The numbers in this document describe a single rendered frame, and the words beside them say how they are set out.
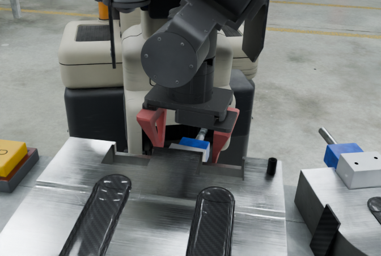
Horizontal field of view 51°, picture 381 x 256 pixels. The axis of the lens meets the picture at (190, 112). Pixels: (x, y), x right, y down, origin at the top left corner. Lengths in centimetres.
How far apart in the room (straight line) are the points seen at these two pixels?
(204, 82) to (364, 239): 24
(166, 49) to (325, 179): 26
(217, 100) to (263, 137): 171
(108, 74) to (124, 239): 72
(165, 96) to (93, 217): 17
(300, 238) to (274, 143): 165
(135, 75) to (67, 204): 41
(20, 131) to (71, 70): 129
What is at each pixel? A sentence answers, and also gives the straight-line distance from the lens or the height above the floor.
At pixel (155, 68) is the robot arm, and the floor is 101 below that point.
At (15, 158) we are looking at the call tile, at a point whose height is 83.
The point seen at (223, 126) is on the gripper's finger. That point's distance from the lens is 48.
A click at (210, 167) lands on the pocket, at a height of 87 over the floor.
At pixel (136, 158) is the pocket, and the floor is 87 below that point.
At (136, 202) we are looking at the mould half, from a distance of 41.
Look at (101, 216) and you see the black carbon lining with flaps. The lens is 41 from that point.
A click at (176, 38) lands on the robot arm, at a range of 38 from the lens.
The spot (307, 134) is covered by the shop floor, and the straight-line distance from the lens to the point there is 228.
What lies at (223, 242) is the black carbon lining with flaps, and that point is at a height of 88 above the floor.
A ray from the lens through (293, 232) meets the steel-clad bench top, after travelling 52.
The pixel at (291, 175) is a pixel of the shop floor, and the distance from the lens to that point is 195.
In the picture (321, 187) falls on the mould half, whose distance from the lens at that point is 51.
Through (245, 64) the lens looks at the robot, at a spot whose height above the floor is 74.
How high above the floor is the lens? 116
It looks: 30 degrees down
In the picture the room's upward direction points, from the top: 2 degrees clockwise
